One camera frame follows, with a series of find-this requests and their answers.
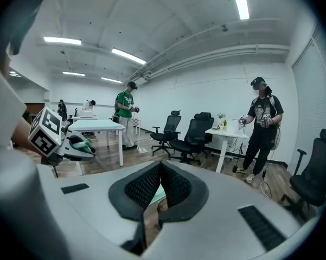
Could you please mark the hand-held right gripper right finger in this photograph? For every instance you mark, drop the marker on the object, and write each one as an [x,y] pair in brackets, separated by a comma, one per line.
[219,221]

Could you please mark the black power adapter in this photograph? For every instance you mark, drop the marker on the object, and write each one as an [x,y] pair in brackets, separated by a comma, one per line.
[235,169]

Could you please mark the pale blue table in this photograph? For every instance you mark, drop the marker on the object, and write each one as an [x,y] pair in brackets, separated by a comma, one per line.
[97,124]

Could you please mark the brown door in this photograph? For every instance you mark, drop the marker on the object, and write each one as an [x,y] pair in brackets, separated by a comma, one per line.
[34,108]

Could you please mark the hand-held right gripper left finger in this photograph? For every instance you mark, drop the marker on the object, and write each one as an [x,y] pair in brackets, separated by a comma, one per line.
[103,207]

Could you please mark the small white table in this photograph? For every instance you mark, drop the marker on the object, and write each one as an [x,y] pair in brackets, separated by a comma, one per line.
[84,119]

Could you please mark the person's head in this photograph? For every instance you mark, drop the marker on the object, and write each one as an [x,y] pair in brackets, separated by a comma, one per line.
[4,64]

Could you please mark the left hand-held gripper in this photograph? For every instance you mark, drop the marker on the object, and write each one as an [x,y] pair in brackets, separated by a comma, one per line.
[44,131]

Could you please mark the white standing desk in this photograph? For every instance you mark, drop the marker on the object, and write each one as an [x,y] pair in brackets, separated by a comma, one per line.
[227,134]

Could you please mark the green plant in vase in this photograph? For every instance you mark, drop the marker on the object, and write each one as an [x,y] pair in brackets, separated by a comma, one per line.
[221,116]

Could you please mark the ceiling light strip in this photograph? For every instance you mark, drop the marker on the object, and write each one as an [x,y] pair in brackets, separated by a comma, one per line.
[111,80]
[62,40]
[128,55]
[73,74]
[240,1]

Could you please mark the black office chair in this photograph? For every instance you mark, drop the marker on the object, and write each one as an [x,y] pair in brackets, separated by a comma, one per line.
[317,172]
[169,126]
[198,134]

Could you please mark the person's left forearm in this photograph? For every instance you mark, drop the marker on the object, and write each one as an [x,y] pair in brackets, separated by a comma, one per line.
[24,134]

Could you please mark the checkered tablecloth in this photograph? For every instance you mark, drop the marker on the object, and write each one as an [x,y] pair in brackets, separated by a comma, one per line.
[135,122]

